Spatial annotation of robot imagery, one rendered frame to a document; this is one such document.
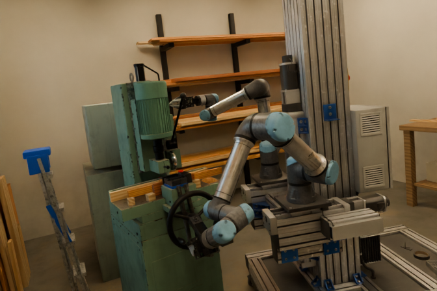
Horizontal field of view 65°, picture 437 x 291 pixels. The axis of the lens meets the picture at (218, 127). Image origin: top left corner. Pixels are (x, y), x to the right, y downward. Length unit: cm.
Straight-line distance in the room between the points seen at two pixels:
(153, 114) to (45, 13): 271
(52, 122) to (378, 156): 334
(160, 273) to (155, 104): 88
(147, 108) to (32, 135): 254
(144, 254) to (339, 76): 139
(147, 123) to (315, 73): 94
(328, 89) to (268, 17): 328
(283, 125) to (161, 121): 74
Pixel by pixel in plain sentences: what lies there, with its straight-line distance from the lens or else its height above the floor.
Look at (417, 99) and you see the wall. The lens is 460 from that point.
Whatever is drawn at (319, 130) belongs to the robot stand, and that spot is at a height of 114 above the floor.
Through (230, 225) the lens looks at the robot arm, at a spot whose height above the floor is 95.
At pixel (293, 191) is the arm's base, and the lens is 178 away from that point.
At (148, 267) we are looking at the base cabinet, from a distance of 190.
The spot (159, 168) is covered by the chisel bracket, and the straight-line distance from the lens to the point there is 190.
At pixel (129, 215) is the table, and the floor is 87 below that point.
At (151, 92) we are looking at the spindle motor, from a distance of 183.
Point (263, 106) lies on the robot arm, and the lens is 231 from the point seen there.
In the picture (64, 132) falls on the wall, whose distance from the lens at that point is 423.
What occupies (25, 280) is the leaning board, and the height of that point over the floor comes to 6.
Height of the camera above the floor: 143
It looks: 7 degrees down
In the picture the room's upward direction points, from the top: 6 degrees counter-clockwise
